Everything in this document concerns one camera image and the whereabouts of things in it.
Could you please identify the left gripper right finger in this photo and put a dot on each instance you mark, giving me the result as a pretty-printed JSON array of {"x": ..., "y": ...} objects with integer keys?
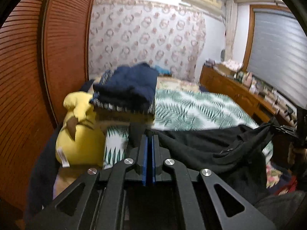
[{"x": 204, "y": 198}]

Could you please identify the bed with leaf sheet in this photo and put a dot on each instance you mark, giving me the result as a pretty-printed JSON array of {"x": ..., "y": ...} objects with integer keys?
[{"x": 179, "y": 110}]

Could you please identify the cardboard box on cabinet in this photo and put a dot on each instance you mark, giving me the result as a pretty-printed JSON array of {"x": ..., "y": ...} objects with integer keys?
[{"x": 223, "y": 70}]

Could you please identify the patterned folded garment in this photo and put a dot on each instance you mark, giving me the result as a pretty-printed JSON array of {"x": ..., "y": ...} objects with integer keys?
[{"x": 125, "y": 115}]

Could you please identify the yellow plush toy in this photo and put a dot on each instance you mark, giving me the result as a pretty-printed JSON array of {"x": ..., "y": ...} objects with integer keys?
[{"x": 80, "y": 141}]

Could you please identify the floral quilt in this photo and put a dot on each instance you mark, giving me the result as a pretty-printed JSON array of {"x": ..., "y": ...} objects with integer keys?
[{"x": 171, "y": 83}]

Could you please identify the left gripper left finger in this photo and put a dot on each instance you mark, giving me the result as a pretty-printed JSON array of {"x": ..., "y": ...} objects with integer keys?
[{"x": 96, "y": 199}]

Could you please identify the wall air conditioner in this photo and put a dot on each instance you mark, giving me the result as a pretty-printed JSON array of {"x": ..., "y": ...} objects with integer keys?
[{"x": 211, "y": 6}]

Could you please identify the beige side drape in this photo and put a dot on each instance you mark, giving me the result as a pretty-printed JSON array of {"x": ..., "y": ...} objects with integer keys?
[{"x": 231, "y": 26}]

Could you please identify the wooden louvered wardrobe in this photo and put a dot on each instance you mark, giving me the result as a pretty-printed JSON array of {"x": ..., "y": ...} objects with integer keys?
[{"x": 44, "y": 48}]

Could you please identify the blue item behind bed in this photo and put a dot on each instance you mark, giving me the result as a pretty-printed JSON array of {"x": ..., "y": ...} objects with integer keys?
[{"x": 162, "y": 71}]

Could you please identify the circle patterned curtain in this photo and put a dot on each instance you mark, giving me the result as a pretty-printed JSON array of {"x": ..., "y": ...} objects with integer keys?
[{"x": 128, "y": 32}]

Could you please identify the wooden sideboard cabinet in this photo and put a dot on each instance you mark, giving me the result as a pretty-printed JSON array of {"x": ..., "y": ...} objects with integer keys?
[{"x": 256, "y": 107}]

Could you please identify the folded navy garment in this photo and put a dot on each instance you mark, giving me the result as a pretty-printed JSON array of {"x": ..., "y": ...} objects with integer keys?
[{"x": 129, "y": 88}]

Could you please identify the black printed t-shirt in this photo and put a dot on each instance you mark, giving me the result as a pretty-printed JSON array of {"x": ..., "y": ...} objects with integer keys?
[{"x": 234, "y": 154}]

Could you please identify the grey window blind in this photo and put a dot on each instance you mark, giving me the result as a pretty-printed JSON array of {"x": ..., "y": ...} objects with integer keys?
[{"x": 278, "y": 53}]

